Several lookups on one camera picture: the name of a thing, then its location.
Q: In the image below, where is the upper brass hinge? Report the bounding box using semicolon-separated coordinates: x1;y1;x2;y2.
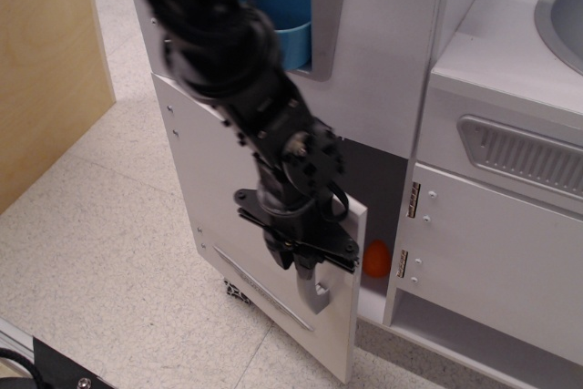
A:
407;181;421;219

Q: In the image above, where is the brass hinge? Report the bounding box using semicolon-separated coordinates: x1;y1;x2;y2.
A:
407;181;421;219
396;250;408;278

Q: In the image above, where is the white toy fridge cabinet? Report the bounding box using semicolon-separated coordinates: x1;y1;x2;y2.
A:
135;0;440;322

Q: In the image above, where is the black braided cable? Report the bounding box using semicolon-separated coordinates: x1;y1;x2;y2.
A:
0;346;45;389

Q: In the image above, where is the aluminium extrusion foot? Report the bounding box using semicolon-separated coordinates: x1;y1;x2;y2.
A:
223;279;252;305

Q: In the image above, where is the lower brass hinge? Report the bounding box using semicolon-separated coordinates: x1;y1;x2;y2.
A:
396;250;408;278

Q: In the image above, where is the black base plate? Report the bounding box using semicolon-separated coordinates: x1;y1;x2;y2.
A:
33;337;114;389

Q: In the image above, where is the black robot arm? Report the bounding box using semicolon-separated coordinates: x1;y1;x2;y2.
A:
147;0;359;280

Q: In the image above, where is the white oven cabinet door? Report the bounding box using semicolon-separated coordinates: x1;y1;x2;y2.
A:
396;165;582;363

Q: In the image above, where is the grey round sink basin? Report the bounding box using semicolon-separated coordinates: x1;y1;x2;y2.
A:
534;0;582;75

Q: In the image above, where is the blue plastic cup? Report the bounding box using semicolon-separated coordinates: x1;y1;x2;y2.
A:
240;0;312;71

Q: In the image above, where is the white fridge door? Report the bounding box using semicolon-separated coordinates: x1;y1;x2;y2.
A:
152;75;362;384

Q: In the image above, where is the silver fridge door handle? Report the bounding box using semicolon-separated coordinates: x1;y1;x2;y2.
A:
296;274;331;314

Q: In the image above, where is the orange toy fruit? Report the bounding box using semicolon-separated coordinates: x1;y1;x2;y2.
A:
363;240;392;279

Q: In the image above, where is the light plywood panel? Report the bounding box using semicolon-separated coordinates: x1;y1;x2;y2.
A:
1;0;115;210

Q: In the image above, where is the grey vent panel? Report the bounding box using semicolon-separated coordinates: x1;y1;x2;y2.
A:
456;115;582;200

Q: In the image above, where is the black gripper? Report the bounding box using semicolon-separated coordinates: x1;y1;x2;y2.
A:
234;189;359;281

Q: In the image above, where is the white toy kitchen counter unit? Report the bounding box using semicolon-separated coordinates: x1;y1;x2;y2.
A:
384;0;582;388

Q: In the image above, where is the aluminium frame rail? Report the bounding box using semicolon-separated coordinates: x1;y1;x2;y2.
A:
0;318;35;362

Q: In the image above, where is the silver fridge door emblem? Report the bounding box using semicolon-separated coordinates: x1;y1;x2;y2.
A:
213;246;314;332

